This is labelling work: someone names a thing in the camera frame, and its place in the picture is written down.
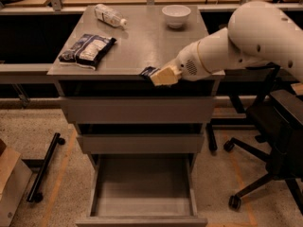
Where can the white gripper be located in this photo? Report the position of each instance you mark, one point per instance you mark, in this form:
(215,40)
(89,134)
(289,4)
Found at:
(188,61)

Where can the dark blue rxbar wrapper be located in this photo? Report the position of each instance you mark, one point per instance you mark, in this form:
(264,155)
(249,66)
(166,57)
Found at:
(148,72)

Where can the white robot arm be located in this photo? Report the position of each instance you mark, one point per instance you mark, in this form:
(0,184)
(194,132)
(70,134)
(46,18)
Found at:
(257,32)

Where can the grey drawer cabinet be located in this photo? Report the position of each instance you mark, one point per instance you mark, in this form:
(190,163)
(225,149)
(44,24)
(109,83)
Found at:
(146,41)

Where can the grey middle drawer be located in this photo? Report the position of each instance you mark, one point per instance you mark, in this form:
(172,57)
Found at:
(137,144)

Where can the grey top drawer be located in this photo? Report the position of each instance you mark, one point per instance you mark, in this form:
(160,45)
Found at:
(137,110)

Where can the grey open bottom drawer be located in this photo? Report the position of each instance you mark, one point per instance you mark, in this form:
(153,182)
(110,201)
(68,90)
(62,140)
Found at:
(142,190)

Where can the white ceramic bowl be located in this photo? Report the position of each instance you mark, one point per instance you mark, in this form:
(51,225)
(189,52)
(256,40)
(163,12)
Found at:
(176,15)

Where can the blue white chip bag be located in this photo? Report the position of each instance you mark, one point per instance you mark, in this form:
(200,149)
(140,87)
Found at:
(87,51)

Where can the clear plastic water bottle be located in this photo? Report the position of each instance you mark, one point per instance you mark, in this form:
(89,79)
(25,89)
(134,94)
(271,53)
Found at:
(109,16)

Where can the black office chair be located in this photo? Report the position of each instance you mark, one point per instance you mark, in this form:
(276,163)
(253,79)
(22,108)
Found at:
(279,122)

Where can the black wheeled bar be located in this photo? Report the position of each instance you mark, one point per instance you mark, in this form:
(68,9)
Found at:
(41,165)

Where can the cardboard box on cart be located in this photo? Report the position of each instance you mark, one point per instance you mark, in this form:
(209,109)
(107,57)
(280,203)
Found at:
(14,177)

